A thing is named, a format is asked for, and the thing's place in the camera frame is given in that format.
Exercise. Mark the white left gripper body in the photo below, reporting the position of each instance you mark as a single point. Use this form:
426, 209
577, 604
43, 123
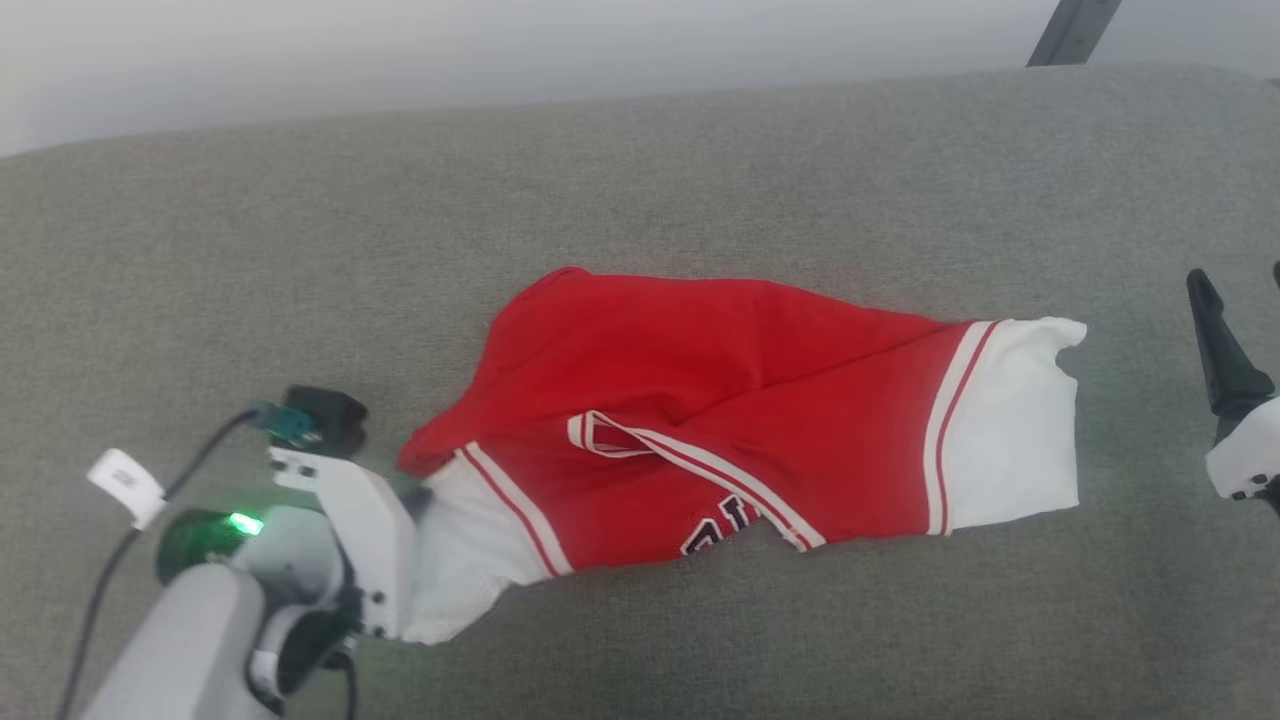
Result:
375, 540

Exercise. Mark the grey-green fabric sofa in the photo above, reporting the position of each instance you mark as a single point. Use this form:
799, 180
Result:
700, 170

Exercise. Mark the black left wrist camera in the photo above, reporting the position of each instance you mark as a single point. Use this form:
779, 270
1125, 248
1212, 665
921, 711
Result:
335, 415

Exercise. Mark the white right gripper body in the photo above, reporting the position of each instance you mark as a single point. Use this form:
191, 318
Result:
1250, 455

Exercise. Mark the grey metal pole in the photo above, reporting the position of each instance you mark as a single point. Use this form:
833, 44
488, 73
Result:
1075, 30

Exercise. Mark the red and white jersey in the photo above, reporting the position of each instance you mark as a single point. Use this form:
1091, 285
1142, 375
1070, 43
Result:
720, 400

